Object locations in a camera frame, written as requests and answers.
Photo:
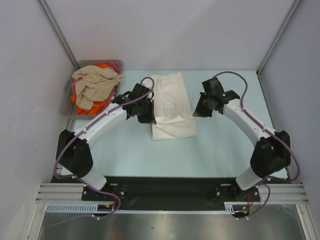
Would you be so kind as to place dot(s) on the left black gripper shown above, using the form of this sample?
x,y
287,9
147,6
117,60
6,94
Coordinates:
x,y
150,118

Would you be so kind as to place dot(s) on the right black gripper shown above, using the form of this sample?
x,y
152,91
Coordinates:
x,y
199,111

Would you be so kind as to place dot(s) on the white Coca-Cola t-shirt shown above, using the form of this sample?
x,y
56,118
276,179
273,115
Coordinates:
x,y
172,109

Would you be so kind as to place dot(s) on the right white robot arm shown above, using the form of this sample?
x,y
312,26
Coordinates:
x,y
271,148

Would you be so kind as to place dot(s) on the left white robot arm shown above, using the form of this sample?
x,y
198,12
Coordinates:
x,y
74,147

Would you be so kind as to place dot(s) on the orange t-shirt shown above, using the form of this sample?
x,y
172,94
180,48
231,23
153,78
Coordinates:
x,y
90,90

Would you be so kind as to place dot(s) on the beige t-shirt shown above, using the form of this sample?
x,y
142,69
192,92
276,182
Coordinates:
x,y
96,85

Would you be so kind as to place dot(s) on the grey plastic tray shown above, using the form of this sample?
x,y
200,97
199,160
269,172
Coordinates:
x,y
67,107

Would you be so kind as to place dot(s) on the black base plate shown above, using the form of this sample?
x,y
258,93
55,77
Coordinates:
x,y
172,193

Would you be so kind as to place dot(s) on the white slotted cable duct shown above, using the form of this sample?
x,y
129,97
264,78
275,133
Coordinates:
x,y
228,208

